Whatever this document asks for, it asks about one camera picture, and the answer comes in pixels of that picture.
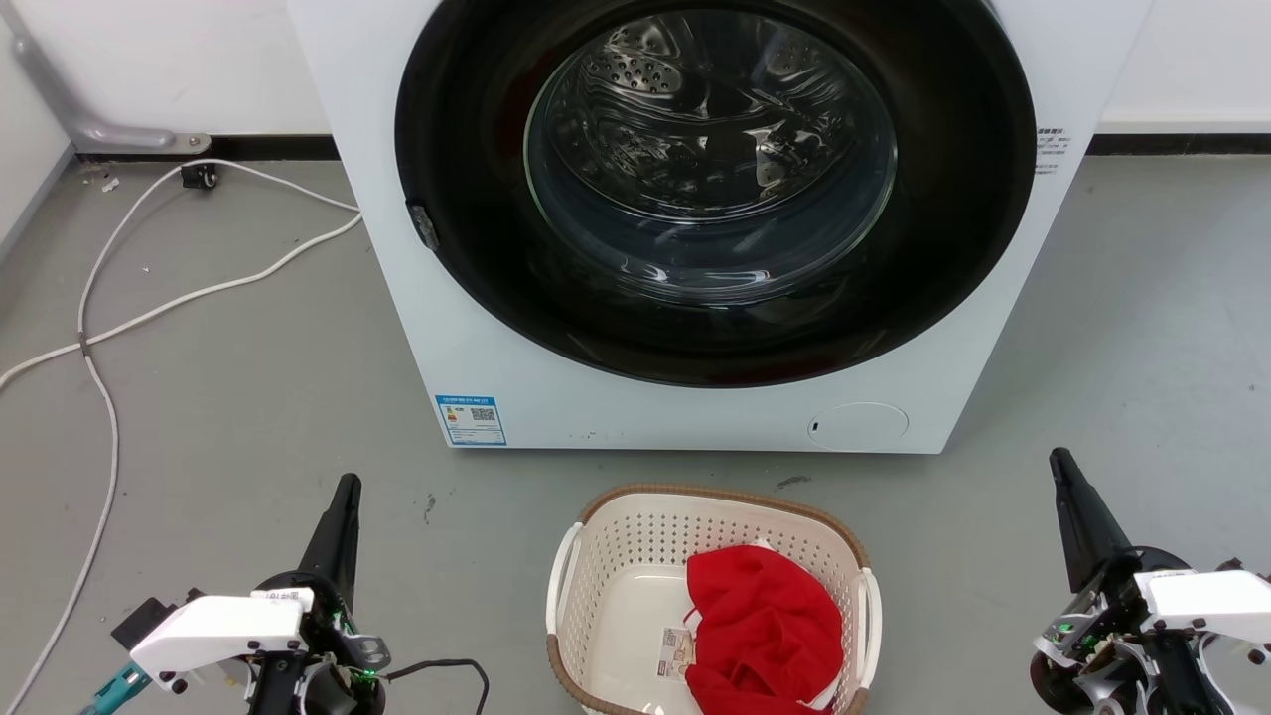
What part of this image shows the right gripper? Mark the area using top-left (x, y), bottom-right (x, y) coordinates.
top-left (1029, 447), bottom-right (1271, 715)

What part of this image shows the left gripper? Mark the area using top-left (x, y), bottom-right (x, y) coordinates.
top-left (111, 473), bottom-right (393, 715)

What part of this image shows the white plastic laundry basket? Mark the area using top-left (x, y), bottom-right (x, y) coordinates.
top-left (545, 484), bottom-right (883, 715)

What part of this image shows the blue energy label sticker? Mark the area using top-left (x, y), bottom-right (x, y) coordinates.
top-left (435, 395), bottom-right (507, 447)

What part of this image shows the round white filter cover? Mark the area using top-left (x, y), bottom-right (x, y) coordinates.
top-left (807, 402), bottom-right (910, 451)

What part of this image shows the teal plastic piece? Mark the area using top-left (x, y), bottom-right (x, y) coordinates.
top-left (81, 662), bottom-right (152, 715)

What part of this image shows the white front-load washing machine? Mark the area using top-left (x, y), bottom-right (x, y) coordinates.
top-left (288, 0), bottom-right (1158, 455)

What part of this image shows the black round glass washer door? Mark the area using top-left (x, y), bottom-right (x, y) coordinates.
top-left (394, 0), bottom-right (1038, 388)

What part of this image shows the red garment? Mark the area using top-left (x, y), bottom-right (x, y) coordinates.
top-left (683, 544), bottom-right (846, 715)

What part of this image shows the paper label with print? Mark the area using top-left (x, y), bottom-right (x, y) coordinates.
top-left (655, 627), bottom-right (697, 682)

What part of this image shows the thin black left gripper cable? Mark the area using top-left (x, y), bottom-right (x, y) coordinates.
top-left (382, 658), bottom-right (492, 715)

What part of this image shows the white power cable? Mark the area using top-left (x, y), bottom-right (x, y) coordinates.
top-left (0, 213), bottom-right (363, 390)
top-left (0, 158), bottom-right (360, 715)

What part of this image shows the grey metal floor bracket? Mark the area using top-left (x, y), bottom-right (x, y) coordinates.
top-left (0, 18), bottom-right (212, 156)

